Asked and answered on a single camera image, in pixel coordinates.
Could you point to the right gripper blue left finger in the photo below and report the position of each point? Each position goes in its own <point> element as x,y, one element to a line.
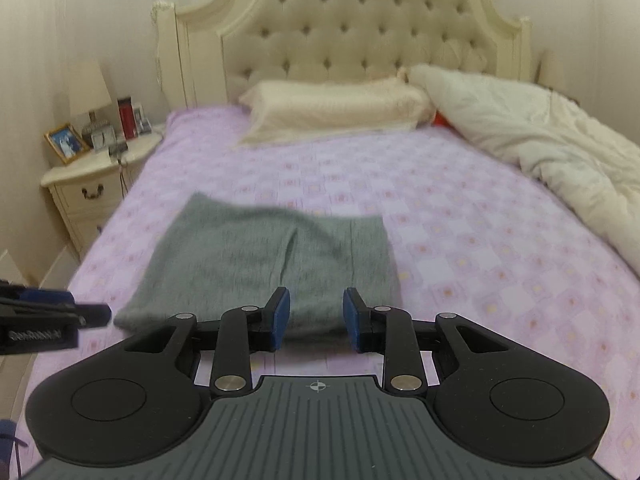
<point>241,332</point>

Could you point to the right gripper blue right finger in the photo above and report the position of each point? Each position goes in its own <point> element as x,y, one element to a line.
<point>391,333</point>

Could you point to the grey knit pants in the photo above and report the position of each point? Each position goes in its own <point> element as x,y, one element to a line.
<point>217,256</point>

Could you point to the purple patterned bed sheet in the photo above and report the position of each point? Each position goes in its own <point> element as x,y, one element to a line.
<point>470,235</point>

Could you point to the cream nightstand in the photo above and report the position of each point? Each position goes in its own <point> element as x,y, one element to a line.
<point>88,191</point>

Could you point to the gold framed photo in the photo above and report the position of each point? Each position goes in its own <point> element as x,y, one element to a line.
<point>66,143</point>

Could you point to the small white clock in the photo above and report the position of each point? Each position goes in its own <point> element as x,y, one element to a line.
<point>103,138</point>

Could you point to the red item under duvet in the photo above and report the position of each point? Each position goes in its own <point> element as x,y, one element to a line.
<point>440,120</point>

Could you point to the beige satin pillow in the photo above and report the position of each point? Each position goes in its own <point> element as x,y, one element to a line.
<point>289,111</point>

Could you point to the red water bottle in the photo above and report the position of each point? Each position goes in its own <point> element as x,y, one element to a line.
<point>126,116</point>

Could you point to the cream table lamp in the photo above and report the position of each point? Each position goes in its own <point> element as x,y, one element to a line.
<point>87,95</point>

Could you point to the cream duvet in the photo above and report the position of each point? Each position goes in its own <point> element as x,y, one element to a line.
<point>593,169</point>

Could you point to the cream tufted headboard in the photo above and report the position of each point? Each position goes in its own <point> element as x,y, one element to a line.
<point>213,52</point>

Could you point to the black phone with strap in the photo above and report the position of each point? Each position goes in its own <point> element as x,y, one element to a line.
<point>117,152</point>

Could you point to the small silver photo frame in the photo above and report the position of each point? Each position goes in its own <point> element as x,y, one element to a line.
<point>143,125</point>

